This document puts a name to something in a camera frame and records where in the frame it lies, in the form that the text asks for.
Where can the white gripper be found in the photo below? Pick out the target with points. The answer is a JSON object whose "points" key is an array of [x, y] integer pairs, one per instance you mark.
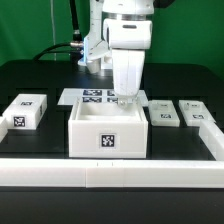
{"points": [[127, 73]]}

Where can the white cabinet body box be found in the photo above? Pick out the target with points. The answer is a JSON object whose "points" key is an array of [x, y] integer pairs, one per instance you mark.
{"points": [[105, 130]]}

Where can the white cabinet door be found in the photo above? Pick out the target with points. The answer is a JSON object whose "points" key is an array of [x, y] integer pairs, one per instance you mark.
{"points": [[163, 113], [194, 112]]}

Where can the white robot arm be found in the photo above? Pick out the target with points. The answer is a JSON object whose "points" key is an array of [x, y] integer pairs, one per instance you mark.
{"points": [[120, 33]]}

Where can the white cabinet top block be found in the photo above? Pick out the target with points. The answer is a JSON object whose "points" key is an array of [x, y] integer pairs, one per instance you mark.
{"points": [[26, 111]]}

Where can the white marker base plate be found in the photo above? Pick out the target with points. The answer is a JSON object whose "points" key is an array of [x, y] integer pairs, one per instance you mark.
{"points": [[70, 95]]}

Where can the white right fence rail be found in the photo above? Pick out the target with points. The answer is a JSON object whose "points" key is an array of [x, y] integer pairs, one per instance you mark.
{"points": [[213, 138]]}

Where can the white fence rail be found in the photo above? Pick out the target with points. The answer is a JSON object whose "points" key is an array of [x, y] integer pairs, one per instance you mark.
{"points": [[111, 173], [3, 128], [213, 138]]}

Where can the white left fence rail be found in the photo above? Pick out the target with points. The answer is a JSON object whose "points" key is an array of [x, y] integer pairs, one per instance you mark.
{"points": [[3, 128]]}

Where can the white front fence rail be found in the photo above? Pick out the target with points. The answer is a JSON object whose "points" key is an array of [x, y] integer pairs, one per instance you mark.
{"points": [[111, 173]]}

